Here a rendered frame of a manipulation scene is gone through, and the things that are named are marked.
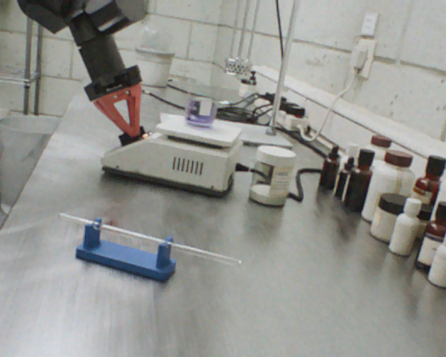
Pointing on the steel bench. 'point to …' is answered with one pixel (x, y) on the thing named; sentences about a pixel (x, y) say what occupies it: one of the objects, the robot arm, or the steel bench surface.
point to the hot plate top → (221, 135)
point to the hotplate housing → (177, 162)
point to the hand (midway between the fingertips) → (132, 131)
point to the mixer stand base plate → (253, 137)
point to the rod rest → (126, 255)
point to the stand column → (283, 68)
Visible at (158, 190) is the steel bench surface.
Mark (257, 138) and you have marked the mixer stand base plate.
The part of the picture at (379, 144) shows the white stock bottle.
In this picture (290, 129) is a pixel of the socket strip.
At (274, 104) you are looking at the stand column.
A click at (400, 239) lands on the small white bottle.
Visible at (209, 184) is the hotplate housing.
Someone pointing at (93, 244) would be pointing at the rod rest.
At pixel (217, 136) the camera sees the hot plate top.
